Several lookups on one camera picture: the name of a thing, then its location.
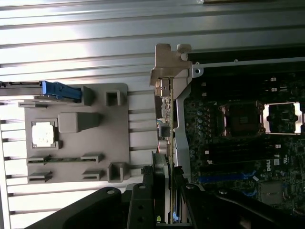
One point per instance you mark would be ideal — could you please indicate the CPU socket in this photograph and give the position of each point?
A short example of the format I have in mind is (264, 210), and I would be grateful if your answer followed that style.
(243, 119)

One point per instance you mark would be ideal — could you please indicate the green motherboard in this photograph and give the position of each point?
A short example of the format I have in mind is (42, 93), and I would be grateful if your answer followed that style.
(202, 124)

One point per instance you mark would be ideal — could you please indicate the black RAM slot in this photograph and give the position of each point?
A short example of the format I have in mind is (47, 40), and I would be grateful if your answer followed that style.
(238, 148)
(238, 161)

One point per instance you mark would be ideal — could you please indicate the silver CPU chip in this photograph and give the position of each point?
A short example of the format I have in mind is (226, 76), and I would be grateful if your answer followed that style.
(43, 134)

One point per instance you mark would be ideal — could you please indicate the metal socket cover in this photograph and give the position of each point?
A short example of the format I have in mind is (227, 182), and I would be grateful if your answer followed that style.
(283, 118)

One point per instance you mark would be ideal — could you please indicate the silver chipset heatsink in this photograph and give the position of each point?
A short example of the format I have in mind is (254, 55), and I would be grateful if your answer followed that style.
(271, 193)

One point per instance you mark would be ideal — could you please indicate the grey printed parts rack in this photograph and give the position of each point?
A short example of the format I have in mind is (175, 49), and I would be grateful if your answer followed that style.
(114, 133)

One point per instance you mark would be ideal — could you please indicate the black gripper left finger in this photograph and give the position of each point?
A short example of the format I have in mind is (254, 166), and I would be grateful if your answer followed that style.
(140, 210)

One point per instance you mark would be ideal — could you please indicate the long blue expansion slot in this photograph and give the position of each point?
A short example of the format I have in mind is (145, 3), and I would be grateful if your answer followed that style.
(221, 179)

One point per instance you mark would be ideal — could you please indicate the open PC case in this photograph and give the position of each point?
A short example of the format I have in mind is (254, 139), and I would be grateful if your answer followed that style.
(183, 131)

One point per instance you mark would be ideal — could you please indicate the hard disk in blue caddy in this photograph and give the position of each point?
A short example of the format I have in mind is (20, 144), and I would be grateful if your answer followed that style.
(62, 90)

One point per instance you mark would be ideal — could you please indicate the green RAM stick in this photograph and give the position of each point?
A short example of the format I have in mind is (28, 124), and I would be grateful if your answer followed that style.
(66, 159)

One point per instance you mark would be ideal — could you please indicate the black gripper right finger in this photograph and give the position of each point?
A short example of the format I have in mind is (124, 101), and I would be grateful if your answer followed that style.
(200, 210)

